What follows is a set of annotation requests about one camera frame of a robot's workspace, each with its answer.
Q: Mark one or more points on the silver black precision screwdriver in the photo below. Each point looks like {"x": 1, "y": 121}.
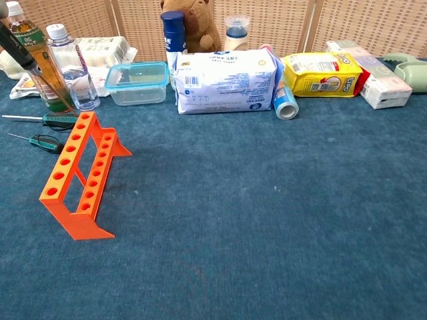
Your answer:
{"x": 18, "y": 50}

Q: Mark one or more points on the white egg carton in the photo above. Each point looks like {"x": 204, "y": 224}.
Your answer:
{"x": 100, "y": 50}

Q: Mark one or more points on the white wet wipes pack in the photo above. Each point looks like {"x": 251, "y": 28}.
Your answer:
{"x": 227, "y": 83}

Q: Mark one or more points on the brown capybara plush toy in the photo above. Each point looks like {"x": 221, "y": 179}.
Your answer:
{"x": 200, "y": 23}

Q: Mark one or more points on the white bottle clear cap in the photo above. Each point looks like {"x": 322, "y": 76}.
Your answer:
{"x": 237, "y": 40}

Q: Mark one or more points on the green lint roller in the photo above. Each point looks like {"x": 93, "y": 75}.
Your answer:
{"x": 413, "y": 73}

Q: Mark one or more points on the orange tool rack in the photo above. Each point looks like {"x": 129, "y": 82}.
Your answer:
{"x": 80, "y": 226}

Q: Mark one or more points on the small green black screwdriver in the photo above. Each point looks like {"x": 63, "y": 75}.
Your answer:
{"x": 46, "y": 144}

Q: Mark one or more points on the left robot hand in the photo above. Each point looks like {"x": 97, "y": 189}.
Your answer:
{"x": 2, "y": 8}

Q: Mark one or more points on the white red snack pouch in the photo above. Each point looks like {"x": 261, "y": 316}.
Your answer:
{"x": 21, "y": 86}

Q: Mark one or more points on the blue can lying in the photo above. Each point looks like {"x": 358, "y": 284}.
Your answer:
{"x": 285, "y": 103}

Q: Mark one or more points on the blue capped spray can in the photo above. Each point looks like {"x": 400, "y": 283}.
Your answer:
{"x": 173, "y": 33}

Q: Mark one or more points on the white pink plastic pack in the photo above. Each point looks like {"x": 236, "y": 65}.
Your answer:
{"x": 100, "y": 80}

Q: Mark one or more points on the yellow snack bag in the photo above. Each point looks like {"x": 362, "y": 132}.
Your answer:
{"x": 320, "y": 80}

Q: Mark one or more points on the pastel tissue multipack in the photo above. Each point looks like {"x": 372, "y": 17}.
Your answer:
{"x": 383, "y": 86}

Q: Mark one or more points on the clear water bottle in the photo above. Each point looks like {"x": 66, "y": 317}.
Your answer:
{"x": 76, "y": 86}

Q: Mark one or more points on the green tea bottle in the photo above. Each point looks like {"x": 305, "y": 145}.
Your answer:
{"x": 50, "y": 66}

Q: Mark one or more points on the clear container blue lid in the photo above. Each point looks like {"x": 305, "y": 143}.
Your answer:
{"x": 136, "y": 90}

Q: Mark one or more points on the large green black screwdriver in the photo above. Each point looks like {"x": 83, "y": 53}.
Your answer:
{"x": 60, "y": 119}

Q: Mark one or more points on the wicker folding screen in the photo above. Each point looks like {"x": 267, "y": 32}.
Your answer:
{"x": 283, "y": 23}

